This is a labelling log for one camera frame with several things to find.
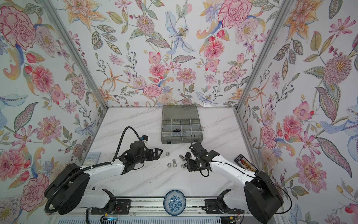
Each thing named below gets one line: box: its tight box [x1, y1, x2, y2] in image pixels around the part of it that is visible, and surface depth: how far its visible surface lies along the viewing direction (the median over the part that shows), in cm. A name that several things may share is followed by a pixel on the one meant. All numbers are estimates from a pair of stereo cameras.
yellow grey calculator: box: [82, 151, 102, 167], surface depth 92 cm
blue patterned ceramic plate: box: [163, 189, 186, 217], surface depth 76 cm
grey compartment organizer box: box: [160, 104, 205, 145], surface depth 108 cm
